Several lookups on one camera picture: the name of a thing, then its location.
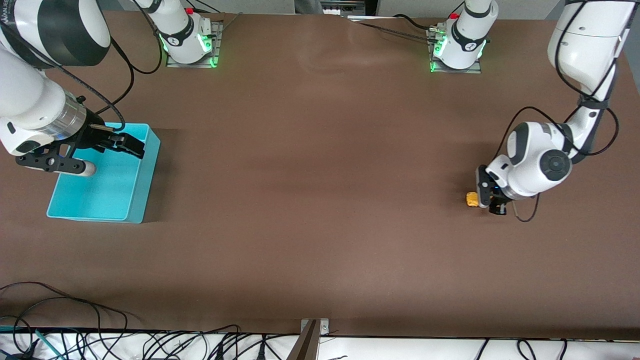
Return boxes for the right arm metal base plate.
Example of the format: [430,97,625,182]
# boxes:
[166,20,224,69]

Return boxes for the teal plastic bin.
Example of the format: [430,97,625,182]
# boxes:
[46,123,161,224]

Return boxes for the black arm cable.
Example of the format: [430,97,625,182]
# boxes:
[35,0,166,132]
[497,0,632,223]

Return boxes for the silver metal bracket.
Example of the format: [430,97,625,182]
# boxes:
[300,318,330,336]

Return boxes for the white ledge board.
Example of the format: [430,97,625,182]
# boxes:
[0,331,640,360]

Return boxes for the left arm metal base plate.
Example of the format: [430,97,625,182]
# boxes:
[429,25,482,74]

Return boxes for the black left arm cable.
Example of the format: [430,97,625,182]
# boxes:
[497,0,632,223]

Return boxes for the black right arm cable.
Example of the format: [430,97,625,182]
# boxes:
[35,0,166,132]

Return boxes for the black cable to base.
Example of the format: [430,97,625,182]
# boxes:
[350,14,437,43]

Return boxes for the grey metal post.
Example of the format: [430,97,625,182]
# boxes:
[286,320,321,360]

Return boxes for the tangled black cables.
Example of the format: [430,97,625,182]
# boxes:
[0,281,281,360]

